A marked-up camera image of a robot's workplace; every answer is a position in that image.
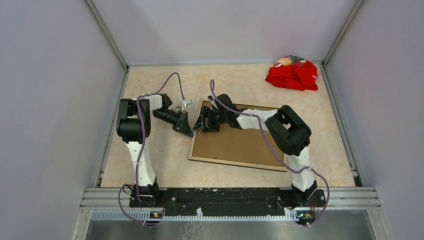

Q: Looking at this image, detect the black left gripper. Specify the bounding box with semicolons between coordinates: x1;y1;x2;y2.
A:
153;109;194;137

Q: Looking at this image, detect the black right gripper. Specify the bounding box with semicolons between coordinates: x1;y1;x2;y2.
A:
192;106;228;134

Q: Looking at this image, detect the wooden picture frame with glass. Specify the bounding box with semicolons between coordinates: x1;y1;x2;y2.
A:
187;98;288;172

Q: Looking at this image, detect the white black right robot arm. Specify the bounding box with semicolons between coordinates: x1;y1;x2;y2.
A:
193;94;325;208

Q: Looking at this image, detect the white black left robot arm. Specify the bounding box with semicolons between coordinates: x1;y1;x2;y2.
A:
116;93;194;207

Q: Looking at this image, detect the red crumpled cloth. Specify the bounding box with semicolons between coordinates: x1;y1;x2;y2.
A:
265;55;318;91

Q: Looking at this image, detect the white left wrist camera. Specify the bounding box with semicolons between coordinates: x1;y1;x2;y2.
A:
180;99;193;112

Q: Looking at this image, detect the aluminium front rail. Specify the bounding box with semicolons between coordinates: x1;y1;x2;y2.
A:
72;187;392;240

